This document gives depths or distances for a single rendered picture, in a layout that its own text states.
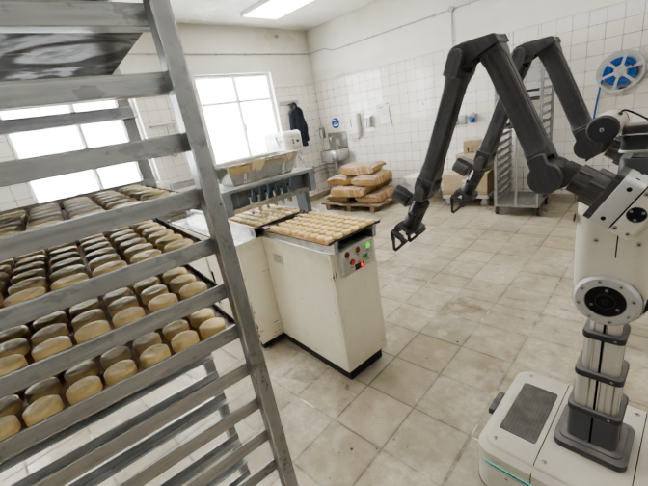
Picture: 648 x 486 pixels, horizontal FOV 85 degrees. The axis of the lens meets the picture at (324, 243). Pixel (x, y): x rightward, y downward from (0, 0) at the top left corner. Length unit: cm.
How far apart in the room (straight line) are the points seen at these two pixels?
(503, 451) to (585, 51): 448
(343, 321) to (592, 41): 428
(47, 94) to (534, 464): 165
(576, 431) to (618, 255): 71
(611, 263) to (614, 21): 422
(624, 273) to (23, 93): 133
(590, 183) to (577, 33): 436
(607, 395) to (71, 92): 158
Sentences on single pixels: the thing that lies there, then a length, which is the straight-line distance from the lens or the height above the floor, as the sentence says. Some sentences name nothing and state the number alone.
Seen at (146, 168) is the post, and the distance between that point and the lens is 105.
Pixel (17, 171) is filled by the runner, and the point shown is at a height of 150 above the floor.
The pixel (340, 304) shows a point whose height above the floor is 54.
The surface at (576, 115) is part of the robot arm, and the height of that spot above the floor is 138.
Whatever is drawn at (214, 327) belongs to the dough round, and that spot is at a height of 115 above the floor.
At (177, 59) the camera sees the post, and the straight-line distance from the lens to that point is 62.
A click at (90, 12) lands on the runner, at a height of 168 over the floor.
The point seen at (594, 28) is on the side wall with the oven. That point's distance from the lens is 529.
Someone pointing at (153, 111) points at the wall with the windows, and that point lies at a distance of 547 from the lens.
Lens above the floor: 150
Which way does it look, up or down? 19 degrees down
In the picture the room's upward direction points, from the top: 10 degrees counter-clockwise
